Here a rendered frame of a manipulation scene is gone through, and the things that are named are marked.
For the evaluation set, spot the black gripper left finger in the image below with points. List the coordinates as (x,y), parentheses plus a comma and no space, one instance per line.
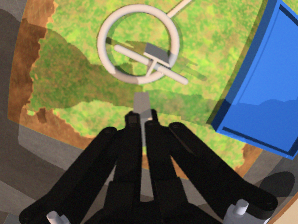
(71,197)

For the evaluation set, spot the blue tray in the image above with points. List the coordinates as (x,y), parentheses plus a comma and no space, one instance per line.
(266,115)

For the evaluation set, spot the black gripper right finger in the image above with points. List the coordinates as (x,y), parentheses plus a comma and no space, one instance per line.
(233,199)

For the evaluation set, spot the white ring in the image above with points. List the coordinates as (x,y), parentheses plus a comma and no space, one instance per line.
(101,42)

